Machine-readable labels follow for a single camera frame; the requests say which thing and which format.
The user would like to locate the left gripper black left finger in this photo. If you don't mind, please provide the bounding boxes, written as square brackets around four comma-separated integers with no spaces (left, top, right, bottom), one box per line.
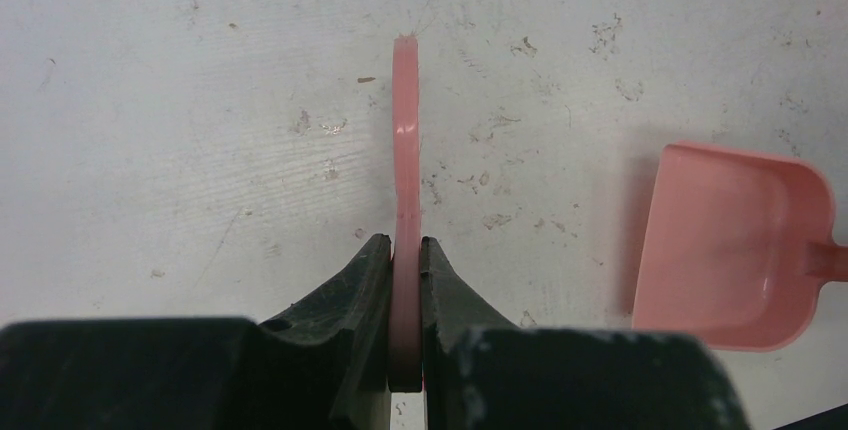
[260,234,392,429]

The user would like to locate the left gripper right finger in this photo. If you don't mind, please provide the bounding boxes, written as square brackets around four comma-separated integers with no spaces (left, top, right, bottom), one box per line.
[420,237,516,429]

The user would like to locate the pink hand brush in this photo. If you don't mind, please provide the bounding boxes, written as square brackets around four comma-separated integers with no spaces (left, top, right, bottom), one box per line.
[387,35,422,393]

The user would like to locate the pink plastic dustpan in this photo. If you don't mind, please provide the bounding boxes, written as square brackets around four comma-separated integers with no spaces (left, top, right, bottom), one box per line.
[632,141,847,352]

